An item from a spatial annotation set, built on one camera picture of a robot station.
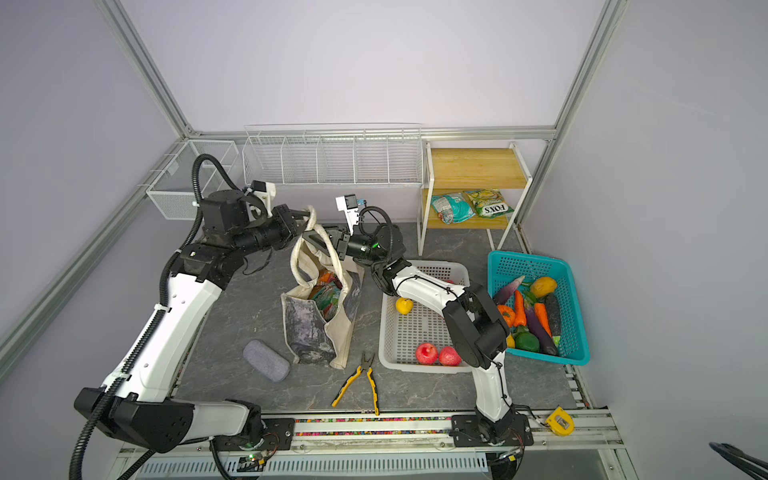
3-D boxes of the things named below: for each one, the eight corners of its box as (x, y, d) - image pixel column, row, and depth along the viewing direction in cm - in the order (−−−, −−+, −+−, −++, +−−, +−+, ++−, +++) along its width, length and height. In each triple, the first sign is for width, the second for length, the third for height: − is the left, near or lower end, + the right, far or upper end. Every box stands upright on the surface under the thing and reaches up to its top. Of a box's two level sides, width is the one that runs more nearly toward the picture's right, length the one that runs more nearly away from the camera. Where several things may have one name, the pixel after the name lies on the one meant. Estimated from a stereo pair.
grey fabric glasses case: (241, 357, 88) (236, 353, 86) (258, 340, 92) (253, 335, 89) (279, 386, 83) (275, 383, 81) (295, 366, 87) (292, 362, 84)
